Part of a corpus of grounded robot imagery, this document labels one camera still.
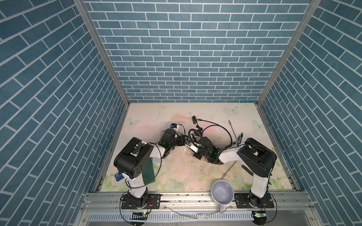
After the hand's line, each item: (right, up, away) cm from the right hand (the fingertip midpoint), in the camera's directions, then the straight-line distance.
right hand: (190, 145), depth 94 cm
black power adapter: (+6, +8, +8) cm, 13 cm away
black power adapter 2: (+3, +17, +11) cm, 21 cm away
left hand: (-3, +5, +1) cm, 6 cm away
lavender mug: (+18, -23, -17) cm, 33 cm away
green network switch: (-25, -14, -14) cm, 31 cm away
